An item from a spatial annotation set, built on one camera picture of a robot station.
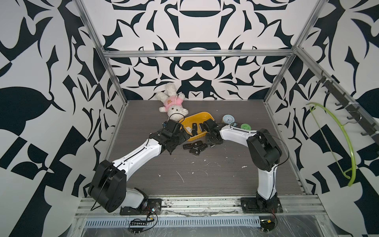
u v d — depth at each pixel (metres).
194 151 0.92
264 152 0.52
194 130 1.02
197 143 0.96
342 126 0.61
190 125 1.05
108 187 0.41
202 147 0.94
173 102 1.08
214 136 0.73
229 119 1.05
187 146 0.94
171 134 0.65
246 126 0.99
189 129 1.02
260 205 0.66
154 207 0.73
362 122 0.55
